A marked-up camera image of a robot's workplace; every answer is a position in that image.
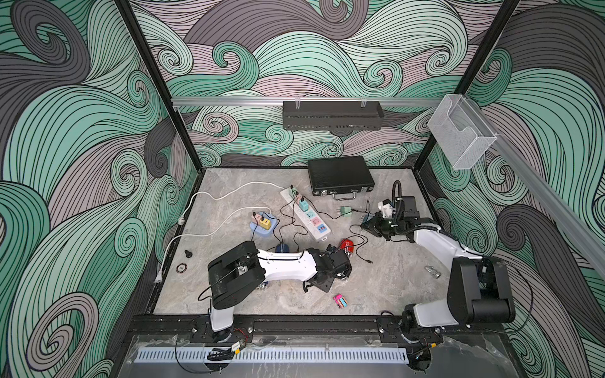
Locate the red shaver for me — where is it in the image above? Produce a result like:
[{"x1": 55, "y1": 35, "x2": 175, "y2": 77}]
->
[{"x1": 338, "y1": 239, "x2": 354, "y2": 255}]

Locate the green charger adapter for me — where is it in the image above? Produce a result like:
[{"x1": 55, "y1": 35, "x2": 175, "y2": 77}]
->
[{"x1": 340, "y1": 206, "x2": 353, "y2": 217}]

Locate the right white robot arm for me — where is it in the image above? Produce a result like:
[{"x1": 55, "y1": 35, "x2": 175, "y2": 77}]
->
[{"x1": 361, "y1": 196, "x2": 516, "y2": 329}]

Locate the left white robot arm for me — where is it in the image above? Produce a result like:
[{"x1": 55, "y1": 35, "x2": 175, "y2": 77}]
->
[{"x1": 207, "y1": 241, "x2": 352, "y2": 332}]

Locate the blue shaver rear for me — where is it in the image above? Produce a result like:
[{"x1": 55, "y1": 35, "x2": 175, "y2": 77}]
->
[{"x1": 275, "y1": 243, "x2": 290, "y2": 253}]

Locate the white power strip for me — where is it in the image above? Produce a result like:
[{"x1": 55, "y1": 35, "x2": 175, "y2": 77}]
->
[{"x1": 280, "y1": 187, "x2": 332, "y2": 241}]

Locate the pink striped small box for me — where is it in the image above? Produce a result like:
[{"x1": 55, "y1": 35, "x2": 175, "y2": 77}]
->
[{"x1": 333, "y1": 294, "x2": 348, "y2": 309}]

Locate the silver metal knob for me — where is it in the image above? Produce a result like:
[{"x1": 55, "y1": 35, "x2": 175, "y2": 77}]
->
[{"x1": 425, "y1": 266, "x2": 441, "y2": 279}]

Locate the teal charger adapter upper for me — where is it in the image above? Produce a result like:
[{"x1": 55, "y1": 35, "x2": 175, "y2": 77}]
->
[{"x1": 299, "y1": 199, "x2": 309, "y2": 212}]

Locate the black briefcase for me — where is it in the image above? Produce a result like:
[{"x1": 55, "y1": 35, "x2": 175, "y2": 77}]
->
[{"x1": 307, "y1": 156, "x2": 375, "y2": 197}]

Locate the yellow charger adapter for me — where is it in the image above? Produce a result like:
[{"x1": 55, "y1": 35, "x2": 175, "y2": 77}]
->
[{"x1": 258, "y1": 217, "x2": 272, "y2": 230}]

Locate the light blue socket cube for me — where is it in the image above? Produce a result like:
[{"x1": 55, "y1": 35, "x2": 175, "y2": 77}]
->
[{"x1": 250, "y1": 212, "x2": 279, "y2": 236}]

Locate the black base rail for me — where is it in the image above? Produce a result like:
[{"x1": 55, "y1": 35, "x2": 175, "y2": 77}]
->
[{"x1": 128, "y1": 313, "x2": 502, "y2": 347}]

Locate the white slotted cable duct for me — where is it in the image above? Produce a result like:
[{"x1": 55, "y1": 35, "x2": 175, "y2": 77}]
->
[{"x1": 134, "y1": 346, "x2": 409, "y2": 364}]

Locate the clear acrylic wall box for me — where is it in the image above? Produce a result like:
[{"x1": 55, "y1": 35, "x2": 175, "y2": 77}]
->
[{"x1": 428, "y1": 94, "x2": 497, "y2": 170}]

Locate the aluminium wall rail right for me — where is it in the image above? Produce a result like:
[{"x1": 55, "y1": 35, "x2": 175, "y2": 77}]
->
[{"x1": 469, "y1": 100, "x2": 604, "y2": 277}]

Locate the aluminium wall rail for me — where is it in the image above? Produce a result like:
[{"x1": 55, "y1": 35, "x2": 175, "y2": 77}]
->
[
  {"x1": 172, "y1": 96, "x2": 442, "y2": 108},
  {"x1": 469, "y1": 100, "x2": 604, "y2": 277}
]

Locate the black wall shelf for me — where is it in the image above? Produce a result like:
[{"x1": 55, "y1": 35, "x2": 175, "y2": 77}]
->
[{"x1": 282, "y1": 100, "x2": 384, "y2": 136}]

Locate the white power cord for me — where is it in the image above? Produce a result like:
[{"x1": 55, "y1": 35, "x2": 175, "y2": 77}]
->
[{"x1": 154, "y1": 180, "x2": 285, "y2": 284}]

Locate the aluminium wall rail back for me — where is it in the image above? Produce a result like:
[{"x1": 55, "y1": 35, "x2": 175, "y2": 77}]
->
[{"x1": 172, "y1": 96, "x2": 442, "y2": 108}]

